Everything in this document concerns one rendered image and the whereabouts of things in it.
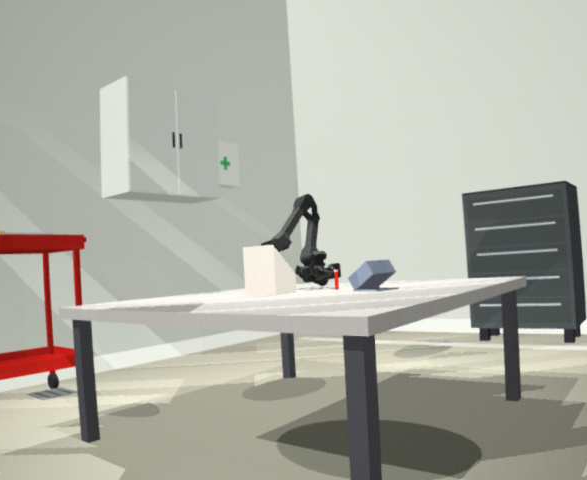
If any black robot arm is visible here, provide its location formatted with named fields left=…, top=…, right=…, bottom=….
left=261, top=194, right=327, bottom=279

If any grey sloped panel with hole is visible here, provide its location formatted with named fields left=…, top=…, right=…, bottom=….
left=348, top=260, right=399, bottom=292

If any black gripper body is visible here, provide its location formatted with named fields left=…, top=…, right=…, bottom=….
left=302, top=263, right=341, bottom=283

